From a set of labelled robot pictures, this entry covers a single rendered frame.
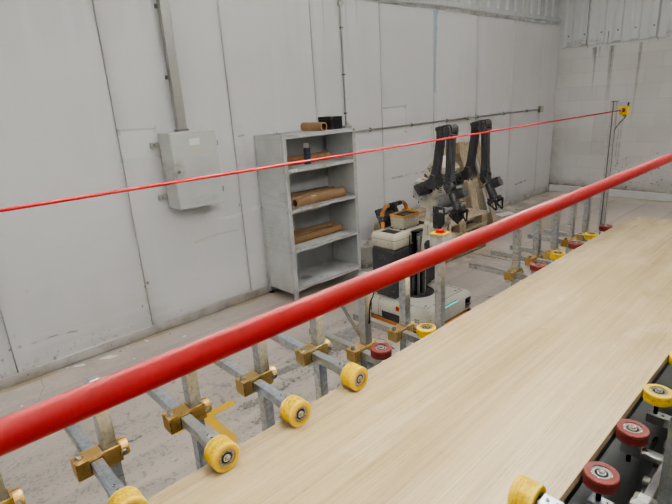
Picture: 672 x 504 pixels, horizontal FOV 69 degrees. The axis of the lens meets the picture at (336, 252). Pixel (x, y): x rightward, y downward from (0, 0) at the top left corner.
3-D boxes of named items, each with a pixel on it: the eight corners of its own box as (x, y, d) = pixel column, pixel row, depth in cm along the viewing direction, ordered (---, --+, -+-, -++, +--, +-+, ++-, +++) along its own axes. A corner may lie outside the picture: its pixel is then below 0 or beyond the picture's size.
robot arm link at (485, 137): (485, 120, 349) (477, 121, 342) (493, 119, 345) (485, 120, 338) (485, 180, 361) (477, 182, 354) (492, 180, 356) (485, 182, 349)
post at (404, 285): (400, 366, 220) (398, 266, 206) (405, 363, 223) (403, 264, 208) (406, 369, 218) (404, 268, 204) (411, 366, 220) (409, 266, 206)
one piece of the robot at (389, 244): (371, 305, 405) (367, 207, 380) (412, 286, 440) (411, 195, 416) (403, 316, 381) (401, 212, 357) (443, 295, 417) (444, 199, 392)
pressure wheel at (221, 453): (209, 433, 128) (233, 434, 134) (198, 463, 128) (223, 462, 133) (221, 443, 124) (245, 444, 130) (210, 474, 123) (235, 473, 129)
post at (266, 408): (264, 448, 172) (249, 324, 158) (272, 443, 174) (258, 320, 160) (269, 452, 169) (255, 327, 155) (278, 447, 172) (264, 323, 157)
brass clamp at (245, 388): (235, 391, 160) (233, 377, 159) (269, 374, 169) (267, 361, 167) (246, 398, 156) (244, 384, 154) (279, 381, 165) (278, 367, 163)
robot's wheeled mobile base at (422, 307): (361, 319, 412) (360, 292, 404) (409, 297, 453) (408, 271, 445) (427, 344, 364) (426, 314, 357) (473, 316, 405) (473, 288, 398)
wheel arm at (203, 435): (140, 389, 163) (138, 379, 162) (151, 384, 165) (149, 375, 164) (217, 461, 128) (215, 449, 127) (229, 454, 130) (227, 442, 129)
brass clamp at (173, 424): (163, 427, 144) (160, 412, 143) (204, 406, 153) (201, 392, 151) (172, 436, 140) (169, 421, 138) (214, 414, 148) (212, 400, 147)
